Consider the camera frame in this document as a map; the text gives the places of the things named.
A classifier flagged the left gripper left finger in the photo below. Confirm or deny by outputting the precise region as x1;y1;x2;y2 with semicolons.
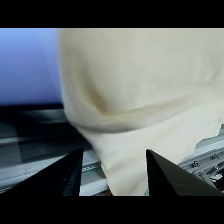
10;147;85;197

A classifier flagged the cream garment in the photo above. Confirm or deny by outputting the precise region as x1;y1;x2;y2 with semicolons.
56;28;224;197

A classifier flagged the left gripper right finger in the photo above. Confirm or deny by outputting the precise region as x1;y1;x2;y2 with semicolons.
145;148;224;197

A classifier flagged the silver frame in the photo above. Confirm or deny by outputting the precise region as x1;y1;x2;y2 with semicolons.
0;123;224;197

